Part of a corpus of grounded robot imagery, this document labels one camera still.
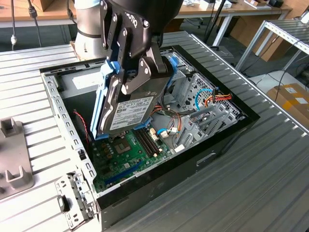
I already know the green motherboard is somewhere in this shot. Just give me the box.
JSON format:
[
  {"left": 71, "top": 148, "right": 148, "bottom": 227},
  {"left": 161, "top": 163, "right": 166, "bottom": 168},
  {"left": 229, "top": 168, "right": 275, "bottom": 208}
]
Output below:
[{"left": 90, "top": 130, "right": 174, "bottom": 194}]

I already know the thick black cable bundle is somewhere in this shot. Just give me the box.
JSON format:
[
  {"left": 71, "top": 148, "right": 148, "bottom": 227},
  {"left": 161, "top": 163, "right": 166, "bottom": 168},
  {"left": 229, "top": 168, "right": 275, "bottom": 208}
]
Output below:
[{"left": 161, "top": 79, "right": 196, "bottom": 119}]

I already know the plastic latch tab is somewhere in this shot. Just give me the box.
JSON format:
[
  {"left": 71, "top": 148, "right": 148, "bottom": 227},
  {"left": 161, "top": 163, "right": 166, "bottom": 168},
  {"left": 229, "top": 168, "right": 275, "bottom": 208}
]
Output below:
[{"left": 56, "top": 195, "right": 70, "bottom": 213}]

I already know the red orange wire bundle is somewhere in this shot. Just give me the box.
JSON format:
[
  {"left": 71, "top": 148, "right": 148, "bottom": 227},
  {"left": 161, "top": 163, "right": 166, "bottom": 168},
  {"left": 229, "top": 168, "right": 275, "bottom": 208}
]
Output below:
[{"left": 151, "top": 105, "right": 184, "bottom": 137}]

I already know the black case fan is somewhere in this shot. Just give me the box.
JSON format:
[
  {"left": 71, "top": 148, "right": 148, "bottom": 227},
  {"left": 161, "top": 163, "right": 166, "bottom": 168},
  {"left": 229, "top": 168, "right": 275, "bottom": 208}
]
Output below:
[{"left": 71, "top": 109, "right": 93, "bottom": 148}]

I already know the disk power wire black plug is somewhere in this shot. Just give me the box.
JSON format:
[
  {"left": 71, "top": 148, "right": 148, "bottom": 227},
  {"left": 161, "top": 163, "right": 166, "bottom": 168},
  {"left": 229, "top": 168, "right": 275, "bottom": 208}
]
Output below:
[{"left": 204, "top": 93, "right": 232, "bottom": 107}]

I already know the square brown base plate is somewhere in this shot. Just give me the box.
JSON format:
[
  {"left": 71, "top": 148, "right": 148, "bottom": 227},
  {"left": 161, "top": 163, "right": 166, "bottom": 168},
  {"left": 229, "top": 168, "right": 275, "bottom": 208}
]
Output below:
[{"left": 69, "top": 40, "right": 82, "bottom": 61}]

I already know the red black twisted wire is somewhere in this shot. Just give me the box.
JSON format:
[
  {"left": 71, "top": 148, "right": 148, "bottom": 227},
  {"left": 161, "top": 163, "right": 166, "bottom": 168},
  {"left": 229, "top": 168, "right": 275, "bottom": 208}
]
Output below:
[{"left": 72, "top": 110, "right": 92, "bottom": 145}]

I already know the grey power supply unit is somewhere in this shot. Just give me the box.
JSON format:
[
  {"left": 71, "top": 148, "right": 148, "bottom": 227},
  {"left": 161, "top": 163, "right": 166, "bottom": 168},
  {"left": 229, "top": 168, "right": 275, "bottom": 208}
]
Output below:
[{"left": 57, "top": 69, "right": 107, "bottom": 132}]

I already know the aluminium frame table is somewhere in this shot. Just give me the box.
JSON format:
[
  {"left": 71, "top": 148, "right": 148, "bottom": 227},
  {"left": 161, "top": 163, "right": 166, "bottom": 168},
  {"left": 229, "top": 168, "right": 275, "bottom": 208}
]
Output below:
[{"left": 235, "top": 19, "right": 309, "bottom": 73}]

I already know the black stand pole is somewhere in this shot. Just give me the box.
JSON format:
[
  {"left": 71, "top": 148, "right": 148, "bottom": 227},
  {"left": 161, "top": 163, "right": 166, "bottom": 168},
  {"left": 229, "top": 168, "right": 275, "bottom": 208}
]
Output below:
[{"left": 204, "top": 0, "right": 229, "bottom": 45}]

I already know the CPU socket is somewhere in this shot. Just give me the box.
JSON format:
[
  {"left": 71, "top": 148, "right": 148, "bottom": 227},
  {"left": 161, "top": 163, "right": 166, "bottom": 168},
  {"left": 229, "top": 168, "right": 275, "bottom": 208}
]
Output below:
[{"left": 113, "top": 141, "right": 132, "bottom": 155}]

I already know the long wooden desk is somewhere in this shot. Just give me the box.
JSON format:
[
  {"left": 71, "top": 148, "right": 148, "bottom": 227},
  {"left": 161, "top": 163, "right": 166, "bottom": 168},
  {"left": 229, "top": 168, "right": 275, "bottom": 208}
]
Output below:
[{"left": 0, "top": 0, "right": 294, "bottom": 46}]

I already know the metal card retention bracket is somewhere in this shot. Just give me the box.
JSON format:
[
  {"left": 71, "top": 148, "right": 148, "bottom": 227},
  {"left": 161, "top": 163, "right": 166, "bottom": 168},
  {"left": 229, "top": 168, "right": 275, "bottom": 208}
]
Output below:
[{"left": 54, "top": 171, "right": 98, "bottom": 230}]

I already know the large brown cardboard sheet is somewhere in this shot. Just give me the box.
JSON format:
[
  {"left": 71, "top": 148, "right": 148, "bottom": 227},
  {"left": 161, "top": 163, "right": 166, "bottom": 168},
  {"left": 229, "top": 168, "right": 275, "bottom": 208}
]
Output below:
[{"left": 229, "top": 14, "right": 294, "bottom": 62}]

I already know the black RAM slot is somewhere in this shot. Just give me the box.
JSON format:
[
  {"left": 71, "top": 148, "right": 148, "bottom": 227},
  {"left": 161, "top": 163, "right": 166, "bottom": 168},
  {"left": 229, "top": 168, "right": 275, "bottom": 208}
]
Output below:
[
  {"left": 136, "top": 130, "right": 155, "bottom": 156},
  {"left": 143, "top": 130, "right": 160, "bottom": 153},
  {"left": 140, "top": 130, "right": 158, "bottom": 155},
  {"left": 134, "top": 130, "right": 152, "bottom": 157}
]

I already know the black cable with silver plug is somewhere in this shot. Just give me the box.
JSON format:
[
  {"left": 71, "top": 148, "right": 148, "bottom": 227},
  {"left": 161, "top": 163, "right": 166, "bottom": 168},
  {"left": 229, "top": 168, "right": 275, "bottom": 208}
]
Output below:
[{"left": 10, "top": 0, "right": 18, "bottom": 51}]

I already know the white power supply label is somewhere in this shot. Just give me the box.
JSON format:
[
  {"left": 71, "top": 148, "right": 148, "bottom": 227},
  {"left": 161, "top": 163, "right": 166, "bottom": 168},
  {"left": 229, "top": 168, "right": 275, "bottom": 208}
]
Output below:
[{"left": 72, "top": 73, "right": 103, "bottom": 89}]

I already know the wooden box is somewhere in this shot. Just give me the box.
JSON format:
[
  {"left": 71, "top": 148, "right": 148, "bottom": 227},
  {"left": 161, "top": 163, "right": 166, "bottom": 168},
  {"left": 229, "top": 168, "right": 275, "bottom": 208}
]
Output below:
[{"left": 30, "top": 0, "right": 53, "bottom": 13}]

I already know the hard disk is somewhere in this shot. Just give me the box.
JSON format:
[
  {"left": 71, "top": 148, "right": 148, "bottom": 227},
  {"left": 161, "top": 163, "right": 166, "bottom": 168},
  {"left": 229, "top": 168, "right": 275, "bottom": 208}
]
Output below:
[{"left": 90, "top": 55, "right": 179, "bottom": 141}]

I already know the grey parts rack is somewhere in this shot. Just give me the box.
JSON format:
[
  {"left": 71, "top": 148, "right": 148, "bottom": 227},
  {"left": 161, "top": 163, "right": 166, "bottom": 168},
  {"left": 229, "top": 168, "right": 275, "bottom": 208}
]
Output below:
[{"left": 0, "top": 116, "right": 36, "bottom": 201}]

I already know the blue wire with black plug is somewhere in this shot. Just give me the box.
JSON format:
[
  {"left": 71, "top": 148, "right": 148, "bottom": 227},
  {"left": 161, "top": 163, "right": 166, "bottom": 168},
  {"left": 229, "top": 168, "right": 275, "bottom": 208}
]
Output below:
[{"left": 195, "top": 87, "right": 219, "bottom": 112}]

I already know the cardboard box with yellow tape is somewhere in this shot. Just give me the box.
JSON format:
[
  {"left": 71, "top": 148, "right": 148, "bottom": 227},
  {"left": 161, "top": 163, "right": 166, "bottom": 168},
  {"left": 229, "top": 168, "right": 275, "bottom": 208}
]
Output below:
[{"left": 266, "top": 83, "right": 309, "bottom": 127}]

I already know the blue wire with white plug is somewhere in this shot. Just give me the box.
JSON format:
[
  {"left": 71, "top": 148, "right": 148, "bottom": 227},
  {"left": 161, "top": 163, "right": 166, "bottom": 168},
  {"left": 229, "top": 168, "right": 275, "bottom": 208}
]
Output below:
[{"left": 155, "top": 129, "right": 181, "bottom": 139}]

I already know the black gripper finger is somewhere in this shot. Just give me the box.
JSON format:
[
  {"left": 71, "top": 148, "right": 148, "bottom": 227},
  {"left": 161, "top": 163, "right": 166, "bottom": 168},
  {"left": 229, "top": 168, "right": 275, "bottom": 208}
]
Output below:
[
  {"left": 120, "top": 47, "right": 175, "bottom": 95},
  {"left": 100, "top": 0, "right": 130, "bottom": 83}
]

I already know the black open PC case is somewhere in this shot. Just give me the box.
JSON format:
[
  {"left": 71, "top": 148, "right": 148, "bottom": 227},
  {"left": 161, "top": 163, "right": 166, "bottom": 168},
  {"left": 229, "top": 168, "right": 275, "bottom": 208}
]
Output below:
[{"left": 39, "top": 44, "right": 261, "bottom": 232}]

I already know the metal optical drive cage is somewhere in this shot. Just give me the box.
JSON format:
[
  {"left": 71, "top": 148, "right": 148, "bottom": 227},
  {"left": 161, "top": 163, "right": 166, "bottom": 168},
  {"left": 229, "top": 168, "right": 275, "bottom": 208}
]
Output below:
[{"left": 159, "top": 48, "right": 196, "bottom": 110}]

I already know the blue expansion slot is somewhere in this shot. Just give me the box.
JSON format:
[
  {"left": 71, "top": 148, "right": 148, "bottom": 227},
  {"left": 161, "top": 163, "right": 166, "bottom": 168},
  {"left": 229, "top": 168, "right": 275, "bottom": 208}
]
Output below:
[{"left": 103, "top": 160, "right": 143, "bottom": 186}]

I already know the metal disk bay cage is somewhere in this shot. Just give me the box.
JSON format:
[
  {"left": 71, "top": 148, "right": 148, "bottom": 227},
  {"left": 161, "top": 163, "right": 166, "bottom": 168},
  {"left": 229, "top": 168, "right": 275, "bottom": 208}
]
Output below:
[{"left": 172, "top": 72, "right": 246, "bottom": 152}]

